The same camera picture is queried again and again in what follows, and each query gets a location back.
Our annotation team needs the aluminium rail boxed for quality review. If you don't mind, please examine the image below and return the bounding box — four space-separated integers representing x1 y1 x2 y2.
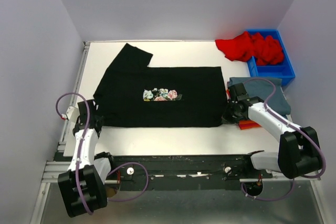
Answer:
41 158 321 183
59 41 91 143

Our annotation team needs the aluminium left side rail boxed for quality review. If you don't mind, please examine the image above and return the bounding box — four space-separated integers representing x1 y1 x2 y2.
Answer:
59 41 91 143

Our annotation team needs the folded teal t shirt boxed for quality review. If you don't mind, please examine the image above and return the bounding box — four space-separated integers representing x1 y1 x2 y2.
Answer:
227 77 292 120

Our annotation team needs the red t shirt in bin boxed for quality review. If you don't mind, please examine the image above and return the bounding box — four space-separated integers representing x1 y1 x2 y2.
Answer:
215 31 285 66

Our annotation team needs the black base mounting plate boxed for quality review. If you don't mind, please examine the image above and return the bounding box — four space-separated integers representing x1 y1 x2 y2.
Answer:
106 154 272 191

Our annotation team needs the black floral t shirt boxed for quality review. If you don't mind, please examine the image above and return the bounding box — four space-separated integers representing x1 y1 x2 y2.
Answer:
93 44 227 127

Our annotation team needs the aluminium front rail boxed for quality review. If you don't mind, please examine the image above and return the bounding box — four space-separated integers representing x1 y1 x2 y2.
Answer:
41 158 321 183

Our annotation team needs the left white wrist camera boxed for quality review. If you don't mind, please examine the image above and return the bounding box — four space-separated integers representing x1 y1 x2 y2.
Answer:
61 106 79 122

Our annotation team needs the blue plastic bin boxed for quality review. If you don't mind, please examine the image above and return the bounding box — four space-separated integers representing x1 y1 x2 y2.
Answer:
247 29 296 87

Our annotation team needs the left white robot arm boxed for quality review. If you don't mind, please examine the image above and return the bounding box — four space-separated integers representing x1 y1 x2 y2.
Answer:
57 100 117 218

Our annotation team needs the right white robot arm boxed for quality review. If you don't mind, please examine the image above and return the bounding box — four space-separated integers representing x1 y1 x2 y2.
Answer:
223 83 326 179

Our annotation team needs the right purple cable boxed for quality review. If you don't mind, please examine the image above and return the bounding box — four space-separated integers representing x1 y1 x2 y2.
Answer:
241 78 328 201

